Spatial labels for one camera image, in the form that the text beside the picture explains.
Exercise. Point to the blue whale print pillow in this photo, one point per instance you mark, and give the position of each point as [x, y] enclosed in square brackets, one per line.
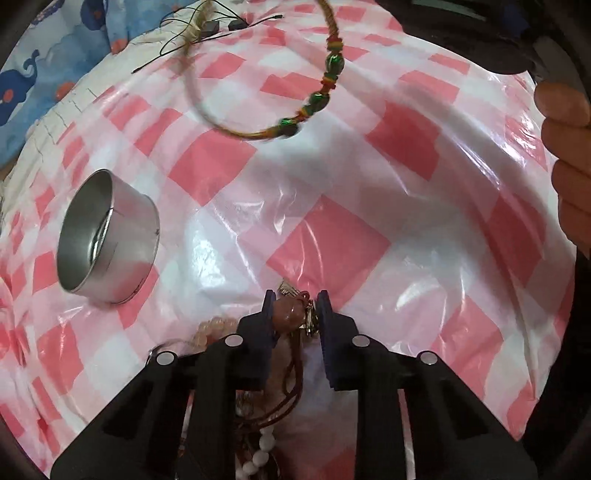
[46, 46]

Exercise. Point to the silver round tin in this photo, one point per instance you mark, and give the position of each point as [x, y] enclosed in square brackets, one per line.
[129, 240]

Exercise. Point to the pink checkered plastic sheet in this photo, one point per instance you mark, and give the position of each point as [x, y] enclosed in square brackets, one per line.
[323, 184]

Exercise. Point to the person's right hand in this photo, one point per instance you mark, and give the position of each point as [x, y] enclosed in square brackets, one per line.
[570, 138]

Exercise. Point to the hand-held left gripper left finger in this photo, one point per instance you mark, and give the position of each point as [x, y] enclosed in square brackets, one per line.
[270, 325]

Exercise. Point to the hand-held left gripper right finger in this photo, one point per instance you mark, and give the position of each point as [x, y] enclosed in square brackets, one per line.
[324, 325]

